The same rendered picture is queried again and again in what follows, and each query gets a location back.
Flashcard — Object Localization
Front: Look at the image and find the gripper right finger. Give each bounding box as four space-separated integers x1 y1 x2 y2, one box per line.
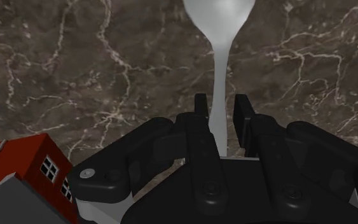
233 94 358 217

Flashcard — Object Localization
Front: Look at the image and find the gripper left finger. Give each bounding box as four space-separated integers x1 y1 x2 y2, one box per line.
67 94 229 216

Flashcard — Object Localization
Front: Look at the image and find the white spoon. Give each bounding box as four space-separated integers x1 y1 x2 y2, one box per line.
182 0 256 157

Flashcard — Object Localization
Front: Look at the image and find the red toy barn house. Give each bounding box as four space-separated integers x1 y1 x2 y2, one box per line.
0 132 79 224

